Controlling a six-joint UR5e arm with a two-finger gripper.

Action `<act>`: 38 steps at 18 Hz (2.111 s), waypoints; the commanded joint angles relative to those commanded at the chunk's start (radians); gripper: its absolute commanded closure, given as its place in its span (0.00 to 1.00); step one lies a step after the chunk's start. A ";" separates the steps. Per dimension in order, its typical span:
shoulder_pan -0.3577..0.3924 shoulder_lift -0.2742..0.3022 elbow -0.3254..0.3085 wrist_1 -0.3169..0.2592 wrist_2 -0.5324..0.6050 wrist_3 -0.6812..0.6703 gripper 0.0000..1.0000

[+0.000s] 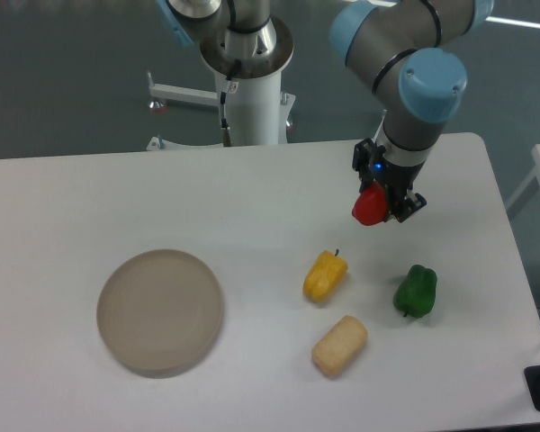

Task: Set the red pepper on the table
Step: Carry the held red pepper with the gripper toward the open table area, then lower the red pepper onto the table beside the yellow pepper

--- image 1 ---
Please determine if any red pepper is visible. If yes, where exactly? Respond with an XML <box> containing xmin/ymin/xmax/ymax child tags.
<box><xmin>351</xmin><ymin>182</ymin><xmax>388</xmax><ymax>226</ymax></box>

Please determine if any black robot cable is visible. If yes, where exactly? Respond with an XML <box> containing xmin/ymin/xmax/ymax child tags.
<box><xmin>218</xmin><ymin>58</ymin><xmax>243</xmax><ymax>148</ymax></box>

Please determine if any green pepper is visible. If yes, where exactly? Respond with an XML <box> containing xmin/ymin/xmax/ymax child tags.
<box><xmin>392</xmin><ymin>265</ymin><xmax>437</xmax><ymax>319</ymax></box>

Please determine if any yellow pepper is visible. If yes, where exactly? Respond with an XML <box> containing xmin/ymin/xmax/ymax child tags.
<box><xmin>302</xmin><ymin>249</ymin><xmax>348</xmax><ymax>302</ymax></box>

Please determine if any beige round plate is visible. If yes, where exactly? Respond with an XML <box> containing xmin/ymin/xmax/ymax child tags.
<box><xmin>96</xmin><ymin>249</ymin><xmax>224</xmax><ymax>379</ymax></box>

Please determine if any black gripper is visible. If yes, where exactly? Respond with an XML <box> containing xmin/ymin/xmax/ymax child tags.
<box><xmin>352</xmin><ymin>138</ymin><xmax>428</xmax><ymax>223</ymax></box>

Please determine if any beige bread loaf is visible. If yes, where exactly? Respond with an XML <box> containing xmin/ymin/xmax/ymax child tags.
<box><xmin>311</xmin><ymin>315</ymin><xmax>368</xmax><ymax>378</ymax></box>

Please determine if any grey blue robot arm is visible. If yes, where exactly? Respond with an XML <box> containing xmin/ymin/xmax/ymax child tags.
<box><xmin>157</xmin><ymin>1</ymin><xmax>493</xmax><ymax>226</ymax></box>

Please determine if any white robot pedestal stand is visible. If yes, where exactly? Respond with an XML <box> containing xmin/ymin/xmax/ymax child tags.
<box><xmin>144</xmin><ymin>15</ymin><xmax>297</xmax><ymax>152</ymax></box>

